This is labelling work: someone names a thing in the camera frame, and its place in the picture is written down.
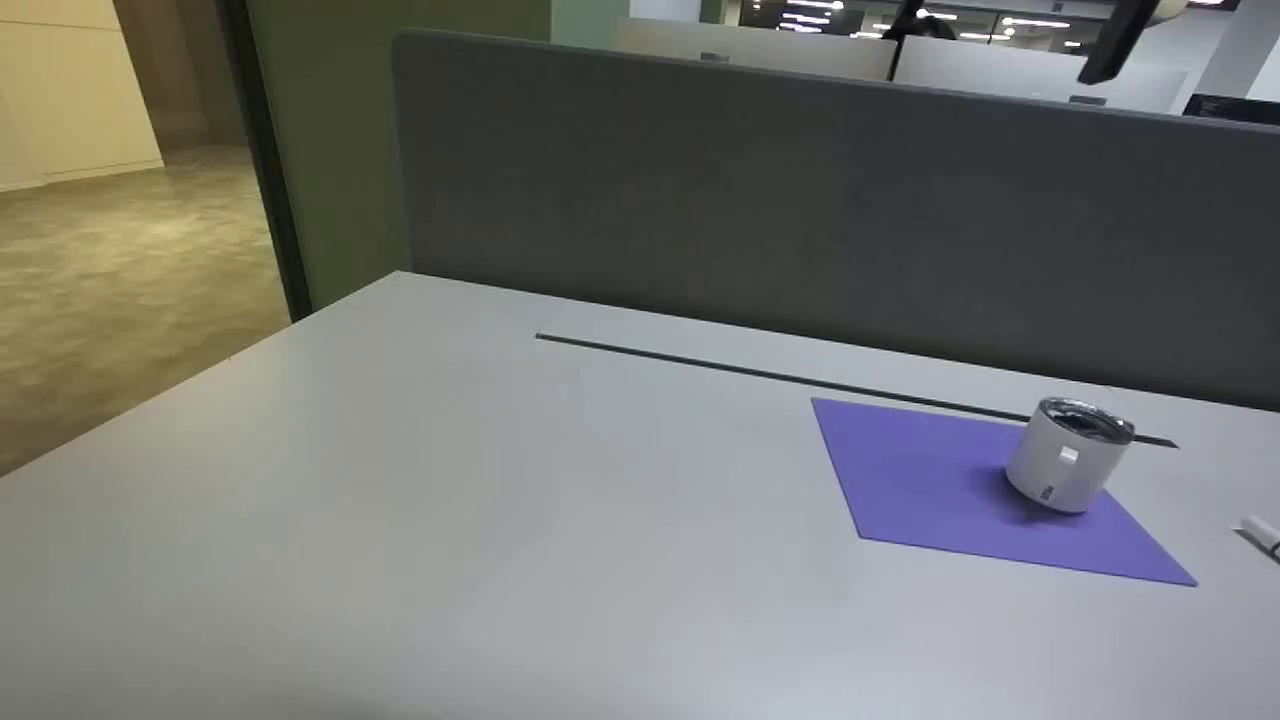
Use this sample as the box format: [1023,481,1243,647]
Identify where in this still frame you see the dark door frame post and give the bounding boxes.
[214,0,313,322]

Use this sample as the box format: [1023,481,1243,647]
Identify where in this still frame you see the white cylindrical flask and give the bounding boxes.
[1005,395,1136,518]

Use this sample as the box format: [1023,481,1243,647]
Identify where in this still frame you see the small white object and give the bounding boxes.
[1237,518,1280,560]

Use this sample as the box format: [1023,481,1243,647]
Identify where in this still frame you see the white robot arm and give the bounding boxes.
[1077,0,1158,84]

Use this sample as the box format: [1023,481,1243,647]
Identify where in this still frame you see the grey desk divider panel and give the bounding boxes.
[393,32,1280,409]

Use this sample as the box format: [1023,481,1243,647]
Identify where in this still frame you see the purple mat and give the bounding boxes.
[810,401,1195,587]

